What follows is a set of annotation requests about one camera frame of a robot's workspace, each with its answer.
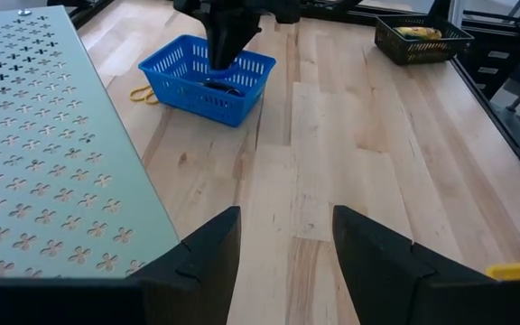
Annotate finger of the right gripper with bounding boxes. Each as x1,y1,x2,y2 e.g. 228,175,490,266
230,20,264,70
204,20,234,71

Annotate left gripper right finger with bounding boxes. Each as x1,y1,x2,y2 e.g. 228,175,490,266
331,205,491,325

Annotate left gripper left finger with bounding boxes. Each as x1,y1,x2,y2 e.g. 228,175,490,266
126,205,243,325

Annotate yellow green crayon box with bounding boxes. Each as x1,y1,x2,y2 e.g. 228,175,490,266
393,25,443,42

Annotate blue plastic basket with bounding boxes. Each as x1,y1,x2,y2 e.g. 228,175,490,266
137,33,277,129

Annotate yellow rubber band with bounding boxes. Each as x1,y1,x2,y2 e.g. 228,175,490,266
128,84,160,107

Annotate black plastic basket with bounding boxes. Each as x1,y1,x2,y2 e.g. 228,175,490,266
374,14,475,66

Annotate green perforated metal shelf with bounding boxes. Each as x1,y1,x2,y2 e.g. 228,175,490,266
0,5,181,280

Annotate black drawer cabinet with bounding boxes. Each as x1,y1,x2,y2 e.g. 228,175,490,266
460,26,514,96

